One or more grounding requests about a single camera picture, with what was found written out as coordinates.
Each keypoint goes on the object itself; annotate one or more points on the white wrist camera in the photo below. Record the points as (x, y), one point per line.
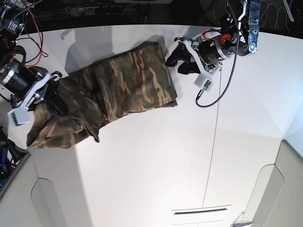
(18, 116)
(204, 81)

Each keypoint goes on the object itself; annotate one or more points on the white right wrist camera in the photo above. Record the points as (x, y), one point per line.
(18, 116)

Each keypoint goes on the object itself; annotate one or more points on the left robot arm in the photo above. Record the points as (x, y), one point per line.
(237, 34)

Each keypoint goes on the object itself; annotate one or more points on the camouflage T-shirt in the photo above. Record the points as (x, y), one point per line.
(131, 82)

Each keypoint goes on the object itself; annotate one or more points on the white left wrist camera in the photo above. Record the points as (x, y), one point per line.
(204, 81)

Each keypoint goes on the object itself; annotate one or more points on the blue black equipment pile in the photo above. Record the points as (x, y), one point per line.
(10, 156)

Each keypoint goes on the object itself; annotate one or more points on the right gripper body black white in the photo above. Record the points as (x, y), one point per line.
(19, 80)

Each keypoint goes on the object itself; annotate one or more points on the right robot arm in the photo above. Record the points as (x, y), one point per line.
(13, 19)

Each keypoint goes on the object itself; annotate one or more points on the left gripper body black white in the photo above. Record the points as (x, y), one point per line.
(208, 53)

